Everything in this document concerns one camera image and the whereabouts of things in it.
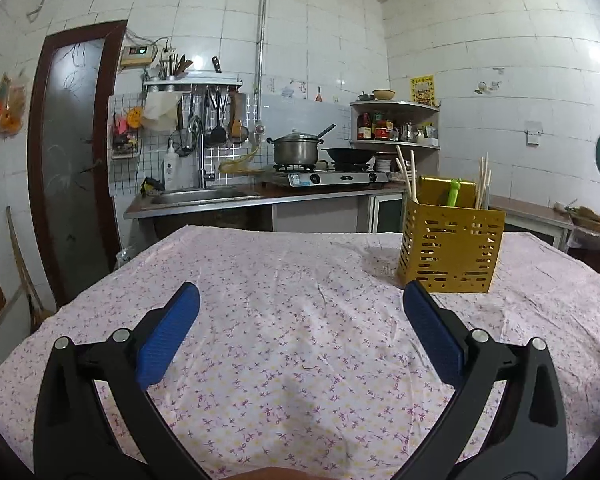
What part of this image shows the dark glass door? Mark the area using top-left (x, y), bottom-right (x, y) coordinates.
top-left (27, 21), bottom-right (126, 307)

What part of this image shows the wall utensil rack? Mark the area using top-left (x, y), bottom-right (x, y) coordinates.
top-left (108, 70), bottom-right (242, 160)

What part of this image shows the yellow perforated utensil holder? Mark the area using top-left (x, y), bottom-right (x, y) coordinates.
top-left (396, 176), bottom-right (505, 294)

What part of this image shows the steel cooking pot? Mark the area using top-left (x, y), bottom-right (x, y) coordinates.
top-left (266, 124), bottom-right (336, 168)

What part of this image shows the corner shelf with jars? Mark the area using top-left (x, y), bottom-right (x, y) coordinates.
top-left (349, 100), bottom-right (440, 176)

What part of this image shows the cream chopstick long curved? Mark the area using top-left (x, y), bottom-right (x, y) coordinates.
top-left (410, 150), bottom-right (418, 204)

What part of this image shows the white soap bottle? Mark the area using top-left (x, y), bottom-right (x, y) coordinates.
top-left (162, 140), bottom-right (180, 191)

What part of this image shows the green handled spoon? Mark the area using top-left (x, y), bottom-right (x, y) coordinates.
top-left (446, 179), bottom-right (462, 207)

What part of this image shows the white wall socket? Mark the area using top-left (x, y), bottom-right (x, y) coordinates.
top-left (524, 122), bottom-right (544, 148)

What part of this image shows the kitchen faucet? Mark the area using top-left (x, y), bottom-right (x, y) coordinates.
top-left (195, 126), bottom-right (208, 190)

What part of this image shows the cream chopstick beside blue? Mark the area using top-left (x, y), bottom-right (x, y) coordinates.
top-left (482, 169), bottom-right (492, 209)

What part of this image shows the gas stove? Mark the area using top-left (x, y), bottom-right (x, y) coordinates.
top-left (261, 170), bottom-right (389, 188)

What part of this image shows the steel kitchen sink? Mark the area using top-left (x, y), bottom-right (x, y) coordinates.
top-left (150, 186), bottom-right (258, 205)

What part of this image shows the black wok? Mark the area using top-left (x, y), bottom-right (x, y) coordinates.
top-left (324, 148), bottom-right (375, 172)

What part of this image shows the cream chopstick under gripper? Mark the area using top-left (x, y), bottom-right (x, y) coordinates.
top-left (480, 152), bottom-right (491, 209)

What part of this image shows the kitchen counter with cabinets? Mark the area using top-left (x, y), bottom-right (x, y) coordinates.
top-left (123, 181), bottom-right (577, 254)

